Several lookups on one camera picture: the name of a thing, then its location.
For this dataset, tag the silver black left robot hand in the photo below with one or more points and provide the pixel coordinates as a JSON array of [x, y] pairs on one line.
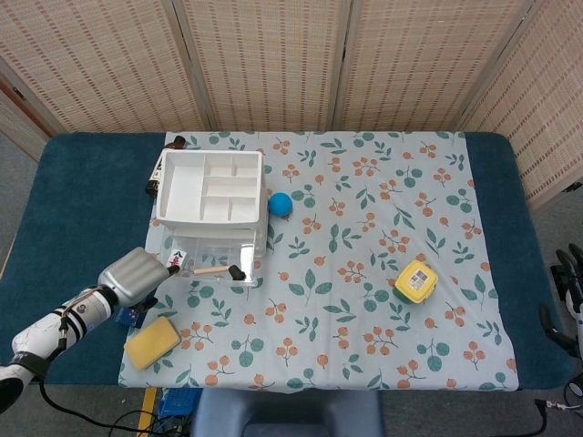
[[132, 277]]

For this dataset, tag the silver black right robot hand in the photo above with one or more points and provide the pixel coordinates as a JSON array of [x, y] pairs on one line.
[[575, 314]]

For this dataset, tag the white mahjong tile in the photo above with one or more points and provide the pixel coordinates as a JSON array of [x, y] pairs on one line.
[[176, 258]]

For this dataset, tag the clear plastic drawer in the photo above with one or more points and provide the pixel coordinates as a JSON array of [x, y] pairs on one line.
[[214, 255]]

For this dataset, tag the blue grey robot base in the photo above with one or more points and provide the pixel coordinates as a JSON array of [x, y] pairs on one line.
[[282, 409]]

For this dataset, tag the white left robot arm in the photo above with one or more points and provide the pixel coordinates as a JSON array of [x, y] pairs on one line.
[[54, 323]]

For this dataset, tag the white plastic drawer organizer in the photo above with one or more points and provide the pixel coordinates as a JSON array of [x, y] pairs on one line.
[[187, 186]]

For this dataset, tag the dark blue printed box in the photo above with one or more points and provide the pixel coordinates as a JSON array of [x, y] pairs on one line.
[[129, 317]]

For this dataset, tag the yellow sponge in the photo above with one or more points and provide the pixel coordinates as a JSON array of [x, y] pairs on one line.
[[150, 343]]

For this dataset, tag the teal table cover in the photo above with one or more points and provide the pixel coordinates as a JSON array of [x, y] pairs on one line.
[[82, 205]]

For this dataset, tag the blue plastic crate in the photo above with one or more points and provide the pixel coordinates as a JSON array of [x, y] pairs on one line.
[[180, 400]]

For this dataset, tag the brown glass bottle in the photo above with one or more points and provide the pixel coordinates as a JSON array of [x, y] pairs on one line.
[[175, 142]]

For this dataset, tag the green container with yellow lid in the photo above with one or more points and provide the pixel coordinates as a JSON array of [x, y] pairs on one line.
[[415, 280]]

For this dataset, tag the blue ball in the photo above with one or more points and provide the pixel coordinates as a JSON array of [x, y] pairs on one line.
[[280, 204]]

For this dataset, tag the floral print tablecloth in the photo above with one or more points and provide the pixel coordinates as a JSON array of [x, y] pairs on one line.
[[319, 227]]

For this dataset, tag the bamboo folding screen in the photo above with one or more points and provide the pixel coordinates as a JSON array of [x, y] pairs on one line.
[[273, 59]]

